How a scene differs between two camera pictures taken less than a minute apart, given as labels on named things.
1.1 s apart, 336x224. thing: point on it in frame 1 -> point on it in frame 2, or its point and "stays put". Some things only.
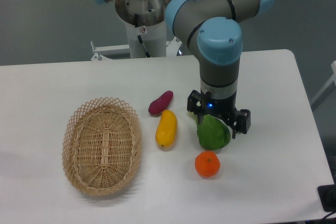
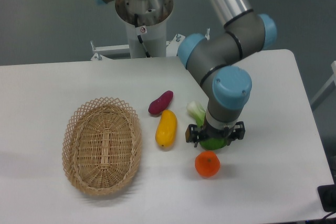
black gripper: [226, 108] -> [209, 132]
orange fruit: [207, 163] stays put
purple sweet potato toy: [159, 104] stays put
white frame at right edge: [326, 89] stays put
